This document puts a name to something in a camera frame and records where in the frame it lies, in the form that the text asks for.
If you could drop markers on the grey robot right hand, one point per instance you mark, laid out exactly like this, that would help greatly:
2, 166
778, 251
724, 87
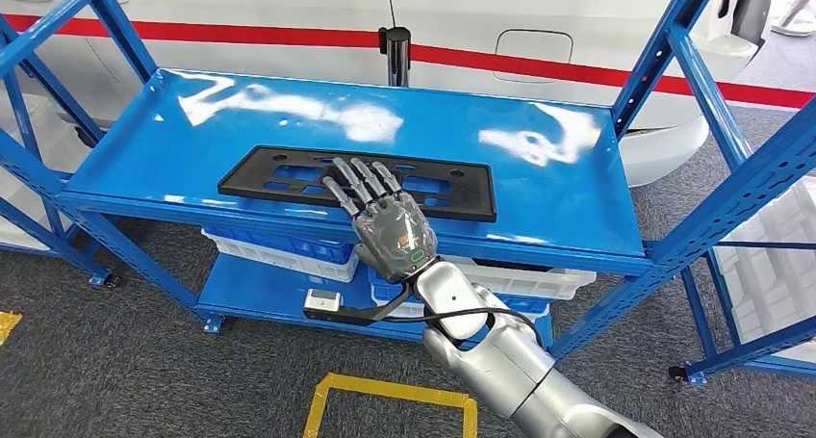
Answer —
395, 237

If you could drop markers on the black plastic plate bracket part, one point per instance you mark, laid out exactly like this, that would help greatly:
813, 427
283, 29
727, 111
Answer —
459, 193

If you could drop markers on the black plastic parts pile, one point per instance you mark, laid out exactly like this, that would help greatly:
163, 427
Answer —
535, 268

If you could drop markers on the red barrier belt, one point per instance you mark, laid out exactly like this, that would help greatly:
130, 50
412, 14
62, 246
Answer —
574, 73
223, 34

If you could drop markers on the white car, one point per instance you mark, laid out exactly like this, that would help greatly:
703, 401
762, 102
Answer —
255, 1

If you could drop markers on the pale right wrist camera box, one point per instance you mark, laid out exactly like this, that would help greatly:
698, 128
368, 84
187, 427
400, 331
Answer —
322, 301

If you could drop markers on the black chrome stanchion post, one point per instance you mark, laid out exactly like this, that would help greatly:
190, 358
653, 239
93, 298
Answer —
396, 59

